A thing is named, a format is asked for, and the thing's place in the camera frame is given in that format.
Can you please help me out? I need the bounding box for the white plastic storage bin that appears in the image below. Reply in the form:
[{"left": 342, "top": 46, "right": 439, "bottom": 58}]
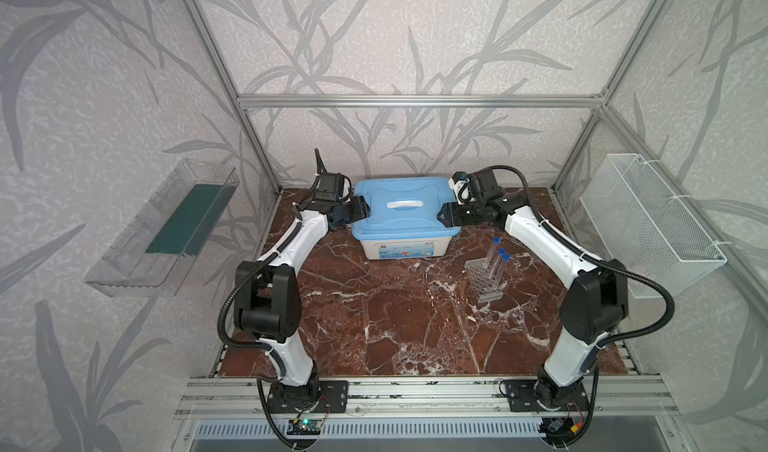
[{"left": 360, "top": 236, "right": 451, "bottom": 260}]

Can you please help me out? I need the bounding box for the green circuit board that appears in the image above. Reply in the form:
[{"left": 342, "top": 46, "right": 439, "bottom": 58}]
[{"left": 287, "top": 418, "right": 324, "bottom": 436}]

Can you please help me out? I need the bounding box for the clear acrylic test tube rack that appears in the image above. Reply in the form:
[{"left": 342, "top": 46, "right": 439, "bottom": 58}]
[{"left": 464, "top": 259, "right": 503, "bottom": 303}]

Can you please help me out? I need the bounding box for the clear wall shelf green mat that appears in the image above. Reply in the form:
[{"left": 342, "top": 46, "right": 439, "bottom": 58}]
[{"left": 84, "top": 159, "right": 240, "bottom": 298}]

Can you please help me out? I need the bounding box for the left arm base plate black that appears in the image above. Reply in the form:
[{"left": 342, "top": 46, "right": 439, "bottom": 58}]
[{"left": 266, "top": 380, "right": 350, "bottom": 414}]

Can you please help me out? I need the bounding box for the blue plastic bin lid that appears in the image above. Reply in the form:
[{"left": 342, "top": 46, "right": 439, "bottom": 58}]
[{"left": 352, "top": 177, "right": 460, "bottom": 241}]

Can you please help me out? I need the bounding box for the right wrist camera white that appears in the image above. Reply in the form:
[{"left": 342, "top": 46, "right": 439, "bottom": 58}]
[{"left": 449, "top": 172, "right": 472, "bottom": 205}]

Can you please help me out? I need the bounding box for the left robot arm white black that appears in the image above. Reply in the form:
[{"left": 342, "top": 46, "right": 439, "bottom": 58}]
[{"left": 216, "top": 150, "right": 370, "bottom": 397}]

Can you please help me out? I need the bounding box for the blue capped test tube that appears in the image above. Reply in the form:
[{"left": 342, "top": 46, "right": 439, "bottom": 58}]
[
  {"left": 489, "top": 248, "right": 506, "bottom": 282},
  {"left": 494, "top": 254, "right": 511, "bottom": 286},
  {"left": 483, "top": 237, "right": 501, "bottom": 272}
]

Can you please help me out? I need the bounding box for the white wire mesh basket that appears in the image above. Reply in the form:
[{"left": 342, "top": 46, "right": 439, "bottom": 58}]
[{"left": 580, "top": 154, "right": 727, "bottom": 296}]

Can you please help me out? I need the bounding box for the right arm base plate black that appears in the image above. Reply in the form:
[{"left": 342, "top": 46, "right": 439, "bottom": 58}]
[{"left": 501, "top": 379, "right": 589, "bottom": 413}]

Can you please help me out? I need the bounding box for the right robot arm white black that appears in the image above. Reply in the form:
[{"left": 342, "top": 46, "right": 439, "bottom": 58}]
[{"left": 437, "top": 166, "right": 675, "bottom": 411}]

